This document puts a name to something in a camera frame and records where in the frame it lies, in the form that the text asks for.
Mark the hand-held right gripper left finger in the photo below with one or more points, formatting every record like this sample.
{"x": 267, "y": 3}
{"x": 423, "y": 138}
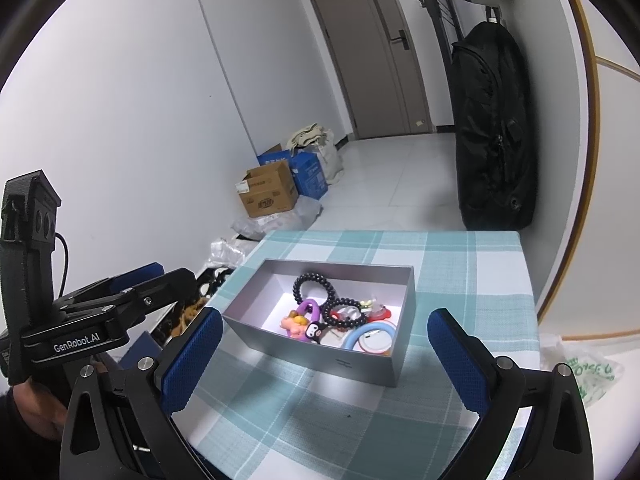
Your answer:
{"x": 192, "y": 360}

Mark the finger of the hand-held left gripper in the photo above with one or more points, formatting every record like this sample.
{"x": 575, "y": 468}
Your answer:
{"x": 145, "y": 271}
{"x": 170, "y": 282}

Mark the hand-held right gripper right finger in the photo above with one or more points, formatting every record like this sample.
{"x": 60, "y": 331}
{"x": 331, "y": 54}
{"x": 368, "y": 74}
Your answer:
{"x": 460, "y": 360}

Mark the grey rectangular box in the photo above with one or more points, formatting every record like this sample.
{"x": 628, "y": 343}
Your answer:
{"x": 310, "y": 355}

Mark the person's left hand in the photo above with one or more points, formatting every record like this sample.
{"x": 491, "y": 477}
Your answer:
{"x": 35, "y": 410}

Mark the brown suede shoe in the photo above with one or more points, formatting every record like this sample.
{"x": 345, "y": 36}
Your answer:
{"x": 185, "y": 315}

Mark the white crumpled plastic bag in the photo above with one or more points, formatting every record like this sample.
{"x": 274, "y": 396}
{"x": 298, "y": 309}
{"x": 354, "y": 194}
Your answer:
{"x": 225, "y": 252}

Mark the teal checked tablecloth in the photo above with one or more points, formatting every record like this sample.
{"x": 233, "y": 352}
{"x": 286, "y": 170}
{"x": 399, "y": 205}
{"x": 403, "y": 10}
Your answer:
{"x": 450, "y": 270}

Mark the pink red ornament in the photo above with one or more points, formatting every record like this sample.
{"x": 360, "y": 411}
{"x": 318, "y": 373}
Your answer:
{"x": 382, "y": 312}

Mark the pink figure charm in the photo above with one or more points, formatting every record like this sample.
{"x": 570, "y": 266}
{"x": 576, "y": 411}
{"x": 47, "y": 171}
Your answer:
{"x": 292, "y": 327}

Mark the black cartoon charm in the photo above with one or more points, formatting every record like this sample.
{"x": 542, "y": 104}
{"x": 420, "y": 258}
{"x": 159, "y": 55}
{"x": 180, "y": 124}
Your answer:
{"x": 316, "y": 332}

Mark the plastic bag with green print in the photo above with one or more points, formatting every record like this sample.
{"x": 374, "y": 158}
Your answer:
{"x": 590, "y": 370}

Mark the brown cardboard box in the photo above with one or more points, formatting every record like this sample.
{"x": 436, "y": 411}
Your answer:
{"x": 267, "y": 195}

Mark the blue cardboard box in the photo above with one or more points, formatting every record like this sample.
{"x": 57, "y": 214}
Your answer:
{"x": 310, "y": 175}

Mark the beige cloth bag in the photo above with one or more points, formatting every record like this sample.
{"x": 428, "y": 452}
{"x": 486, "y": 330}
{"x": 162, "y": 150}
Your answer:
{"x": 310, "y": 135}

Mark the white woven sack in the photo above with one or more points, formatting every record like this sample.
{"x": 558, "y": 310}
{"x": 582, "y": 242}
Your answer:
{"x": 332, "y": 160}

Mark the white wardrobe with wood trim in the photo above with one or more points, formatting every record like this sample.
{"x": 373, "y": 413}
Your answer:
{"x": 615, "y": 210}

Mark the black backpack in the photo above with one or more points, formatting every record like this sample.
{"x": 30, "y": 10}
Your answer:
{"x": 490, "y": 135}

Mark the grey-brown door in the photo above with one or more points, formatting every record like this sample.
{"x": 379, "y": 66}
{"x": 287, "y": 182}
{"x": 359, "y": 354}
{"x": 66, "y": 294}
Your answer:
{"x": 360, "y": 60}

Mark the black metal clothes rack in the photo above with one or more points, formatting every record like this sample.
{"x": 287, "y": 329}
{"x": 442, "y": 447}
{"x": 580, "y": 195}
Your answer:
{"x": 434, "y": 15}

